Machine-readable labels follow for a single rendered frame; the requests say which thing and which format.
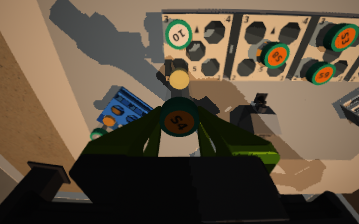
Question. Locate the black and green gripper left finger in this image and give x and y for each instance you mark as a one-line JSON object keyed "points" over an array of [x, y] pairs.
{"points": [[131, 138]]}

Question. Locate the sample tube with orange liquid and dark green cap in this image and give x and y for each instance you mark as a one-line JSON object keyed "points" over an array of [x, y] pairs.
{"points": [[273, 54]]}

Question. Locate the clear tube with dark green cap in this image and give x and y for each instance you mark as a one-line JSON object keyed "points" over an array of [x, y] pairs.
{"points": [[178, 34]]}

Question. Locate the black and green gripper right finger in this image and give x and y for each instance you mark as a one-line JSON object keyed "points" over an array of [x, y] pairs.
{"points": [[231, 140]]}

